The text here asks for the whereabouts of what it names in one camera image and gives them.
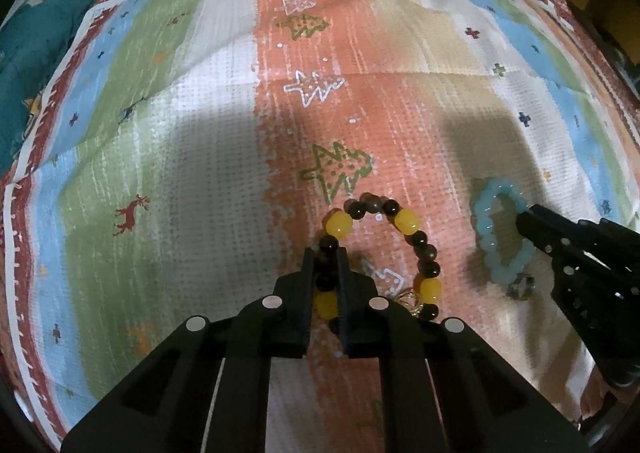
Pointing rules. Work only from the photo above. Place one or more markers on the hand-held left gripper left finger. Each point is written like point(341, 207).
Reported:
point(309, 303)

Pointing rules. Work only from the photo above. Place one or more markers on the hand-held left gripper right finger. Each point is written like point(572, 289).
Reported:
point(344, 303)

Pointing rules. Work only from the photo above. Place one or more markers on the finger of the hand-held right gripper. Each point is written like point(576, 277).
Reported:
point(545, 230)

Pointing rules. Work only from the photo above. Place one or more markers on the person's right hand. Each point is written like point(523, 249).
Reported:
point(595, 395)

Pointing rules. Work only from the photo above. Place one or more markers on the striped printed blanket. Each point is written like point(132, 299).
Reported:
point(200, 183)

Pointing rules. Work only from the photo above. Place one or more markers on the teal pillow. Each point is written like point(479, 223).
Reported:
point(40, 58)

